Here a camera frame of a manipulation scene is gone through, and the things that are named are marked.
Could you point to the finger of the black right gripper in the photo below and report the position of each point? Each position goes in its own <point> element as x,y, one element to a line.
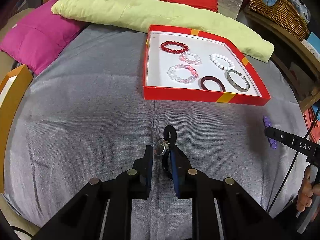
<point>279,135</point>

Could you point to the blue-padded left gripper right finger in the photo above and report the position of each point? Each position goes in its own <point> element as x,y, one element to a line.
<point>221,209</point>

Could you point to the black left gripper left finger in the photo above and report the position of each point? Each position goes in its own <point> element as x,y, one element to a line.
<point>102,209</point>

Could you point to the silver metal bangle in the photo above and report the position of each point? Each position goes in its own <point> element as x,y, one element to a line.
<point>238,81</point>

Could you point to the red shallow jewelry box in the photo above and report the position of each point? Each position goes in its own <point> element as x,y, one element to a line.
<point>191,65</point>

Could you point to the person's right hand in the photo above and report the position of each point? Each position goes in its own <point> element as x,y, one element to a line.
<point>306,192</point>

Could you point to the wooden shelf bench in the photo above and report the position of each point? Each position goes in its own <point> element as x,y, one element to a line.
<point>293,59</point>

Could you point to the blue cardboard box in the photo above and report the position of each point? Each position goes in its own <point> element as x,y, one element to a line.
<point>314,41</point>

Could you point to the wicker basket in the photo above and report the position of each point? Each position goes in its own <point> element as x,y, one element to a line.
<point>284,14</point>

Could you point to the orange cardboard box lid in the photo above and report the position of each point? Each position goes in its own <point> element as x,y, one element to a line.
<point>13,88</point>

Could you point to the magenta pillow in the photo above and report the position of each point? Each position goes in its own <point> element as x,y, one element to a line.
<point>38,38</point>

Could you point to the light green folded blanket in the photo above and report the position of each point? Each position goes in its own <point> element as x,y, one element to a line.
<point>138,15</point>

